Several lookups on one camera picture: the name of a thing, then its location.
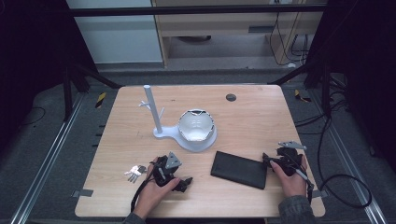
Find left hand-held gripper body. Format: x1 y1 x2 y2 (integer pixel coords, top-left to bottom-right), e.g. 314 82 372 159
151 151 183 188

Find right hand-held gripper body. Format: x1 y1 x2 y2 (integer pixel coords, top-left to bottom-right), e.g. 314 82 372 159
275 140 308 177

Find black leather wallet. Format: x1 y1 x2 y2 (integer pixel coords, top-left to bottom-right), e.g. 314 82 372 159
210 150 268 190

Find person's left hand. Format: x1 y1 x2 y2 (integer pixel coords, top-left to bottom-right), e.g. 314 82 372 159
133 161 182 220

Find person's right hand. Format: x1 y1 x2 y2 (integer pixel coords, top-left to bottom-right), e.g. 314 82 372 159
269 154 309 199

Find silver key bunch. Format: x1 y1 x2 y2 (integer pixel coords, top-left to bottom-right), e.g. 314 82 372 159
123 164 149 184

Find white key stand with tray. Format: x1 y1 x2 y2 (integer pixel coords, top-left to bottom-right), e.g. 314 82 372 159
138 84 219 153

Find grey tape strip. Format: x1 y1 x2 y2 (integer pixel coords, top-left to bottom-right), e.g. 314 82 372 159
72 189 94 199
312 189 330 200

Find white bowl with silver rim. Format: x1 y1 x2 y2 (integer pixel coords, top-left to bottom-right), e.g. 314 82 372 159
177 108 216 143

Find yellow black striped tape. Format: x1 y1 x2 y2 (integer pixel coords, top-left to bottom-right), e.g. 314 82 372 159
94 91 107 109
294 89 312 104

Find black metal stand leg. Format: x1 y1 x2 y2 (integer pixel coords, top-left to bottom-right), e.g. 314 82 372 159
267 59 332 118
62 60 123 122

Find light wooden desk cabinet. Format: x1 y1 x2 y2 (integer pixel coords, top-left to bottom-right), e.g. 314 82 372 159
151 0 328 68

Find white cabinet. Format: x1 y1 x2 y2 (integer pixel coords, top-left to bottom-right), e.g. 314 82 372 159
65 0 164 65

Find black metal crossbar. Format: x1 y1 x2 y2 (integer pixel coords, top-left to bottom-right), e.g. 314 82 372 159
66 3 328 18

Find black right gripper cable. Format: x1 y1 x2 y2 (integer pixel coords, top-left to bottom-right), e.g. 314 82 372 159
292 166 316 205

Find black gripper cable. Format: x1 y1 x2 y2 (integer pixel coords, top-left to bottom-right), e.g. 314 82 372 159
130 160 157 214
292 166 316 205

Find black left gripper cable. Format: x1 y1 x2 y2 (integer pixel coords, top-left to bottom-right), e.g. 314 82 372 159
130 160 157 214

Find black floor cable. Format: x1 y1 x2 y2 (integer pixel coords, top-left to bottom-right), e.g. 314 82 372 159
293 74 374 210

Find aluminium floor rail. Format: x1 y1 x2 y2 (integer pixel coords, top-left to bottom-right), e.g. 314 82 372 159
311 90 389 224
10 92 87 224

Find black hanging cables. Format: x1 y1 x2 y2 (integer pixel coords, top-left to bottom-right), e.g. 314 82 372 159
269 0 311 68

